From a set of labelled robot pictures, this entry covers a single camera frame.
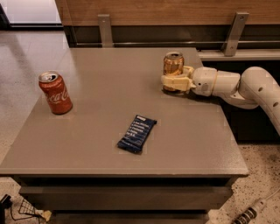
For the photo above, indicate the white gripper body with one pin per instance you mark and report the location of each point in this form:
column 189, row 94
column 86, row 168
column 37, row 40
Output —
column 203, row 80

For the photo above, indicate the orange soda can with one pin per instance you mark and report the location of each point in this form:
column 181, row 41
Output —
column 173, row 63

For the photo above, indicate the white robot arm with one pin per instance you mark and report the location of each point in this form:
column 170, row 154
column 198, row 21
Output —
column 254, row 87

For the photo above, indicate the red Coca-Cola can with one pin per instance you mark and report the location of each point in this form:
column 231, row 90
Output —
column 55, row 90

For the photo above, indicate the blue snack bar wrapper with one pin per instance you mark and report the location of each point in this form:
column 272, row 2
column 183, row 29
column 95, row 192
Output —
column 136, row 135

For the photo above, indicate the white power strip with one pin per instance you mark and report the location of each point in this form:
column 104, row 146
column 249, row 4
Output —
column 251, row 212

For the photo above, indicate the upper grey drawer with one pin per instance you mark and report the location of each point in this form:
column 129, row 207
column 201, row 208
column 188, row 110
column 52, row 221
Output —
column 127, row 198

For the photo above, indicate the grey drawer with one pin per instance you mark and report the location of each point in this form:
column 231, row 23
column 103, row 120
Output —
column 127, row 198
column 129, row 218

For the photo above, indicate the lower grey drawer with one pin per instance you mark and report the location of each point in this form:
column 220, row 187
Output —
column 129, row 218

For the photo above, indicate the black object at floor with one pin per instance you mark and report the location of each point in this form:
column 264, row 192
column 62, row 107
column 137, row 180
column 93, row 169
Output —
column 5, row 203

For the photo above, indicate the right metal bracket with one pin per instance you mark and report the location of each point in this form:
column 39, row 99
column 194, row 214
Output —
column 229, row 47

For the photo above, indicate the metal bracket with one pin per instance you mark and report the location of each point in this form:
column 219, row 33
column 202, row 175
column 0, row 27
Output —
column 105, row 30
column 229, row 47

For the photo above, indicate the left metal bracket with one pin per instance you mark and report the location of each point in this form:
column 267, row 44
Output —
column 105, row 30

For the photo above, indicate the horizontal metal rail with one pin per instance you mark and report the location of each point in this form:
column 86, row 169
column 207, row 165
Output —
column 215, row 44

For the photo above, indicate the black wire basket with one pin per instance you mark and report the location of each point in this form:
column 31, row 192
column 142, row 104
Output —
column 21, row 210

